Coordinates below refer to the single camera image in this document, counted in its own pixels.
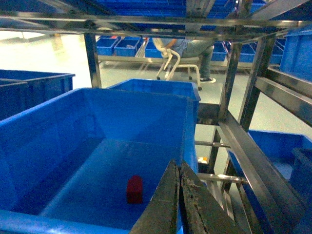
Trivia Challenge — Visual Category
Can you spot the blue bin upper right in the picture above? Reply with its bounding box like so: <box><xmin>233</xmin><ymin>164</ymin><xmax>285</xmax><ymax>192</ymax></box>
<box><xmin>280</xmin><ymin>25</ymin><xmax>312</xmax><ymax>82</ymax></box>

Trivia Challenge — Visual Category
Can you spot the white rolling stool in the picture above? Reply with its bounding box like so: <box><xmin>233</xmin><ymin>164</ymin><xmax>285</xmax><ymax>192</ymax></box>
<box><xmin>152</xmin><ymin>38</ymin><xmax>202</xmax><ymax>91</ymax></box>

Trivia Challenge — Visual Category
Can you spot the blue bin lower right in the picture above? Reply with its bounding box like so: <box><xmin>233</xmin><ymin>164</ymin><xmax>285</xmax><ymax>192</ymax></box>
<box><xmin>224</xmin><ymin>130</ymin><xmax>312</xmax><ymax>234</ymax></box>

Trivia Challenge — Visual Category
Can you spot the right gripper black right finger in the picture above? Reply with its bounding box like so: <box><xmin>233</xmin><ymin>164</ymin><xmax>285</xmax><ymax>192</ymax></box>
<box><xmin>180</xmin><ymin>161</ymin><xmax>244</xmax><ymax>234</ymax></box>

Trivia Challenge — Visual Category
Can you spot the metal shelf rack frame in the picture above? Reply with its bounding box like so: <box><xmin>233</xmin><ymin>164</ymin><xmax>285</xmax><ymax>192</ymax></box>
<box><xmin>0</xmin><ymin>0</ymin><xmax>312</xmax><ymax>234</ymax></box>

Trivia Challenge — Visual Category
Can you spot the dark blue bin left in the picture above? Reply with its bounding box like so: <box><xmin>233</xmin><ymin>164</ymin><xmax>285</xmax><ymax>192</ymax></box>
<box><xmin>0</xmin><ymin>69</ymin><xmax>75</xmax><ymax>120</ymax></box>

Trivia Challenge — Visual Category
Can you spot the red toy block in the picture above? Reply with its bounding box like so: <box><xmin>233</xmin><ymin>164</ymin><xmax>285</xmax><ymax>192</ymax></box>
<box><xmin>126</xmin><ymin>175</ymin><xmax>143</xmax><ymax>204</ymax></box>

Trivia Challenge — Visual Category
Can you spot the blue bin behind near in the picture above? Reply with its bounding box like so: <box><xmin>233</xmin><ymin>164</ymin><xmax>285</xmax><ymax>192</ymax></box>
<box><xmin>107</xmin><ymin>78</ymin><xmax>201</xmax><ymax>108</ymax></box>

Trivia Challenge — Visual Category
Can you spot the seated person in blue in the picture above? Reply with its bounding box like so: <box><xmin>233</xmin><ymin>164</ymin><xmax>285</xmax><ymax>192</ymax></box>
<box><xmin>153</xmin><ymin>38</ymin><xmax>216</xmax><ymax>83</ymax></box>

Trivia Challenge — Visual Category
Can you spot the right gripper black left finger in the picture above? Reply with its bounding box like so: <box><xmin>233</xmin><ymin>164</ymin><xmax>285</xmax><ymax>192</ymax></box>
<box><xmin>130</xmin><ymin>160</ymin><xmax>180</xmax><ymax>234</ymax></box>

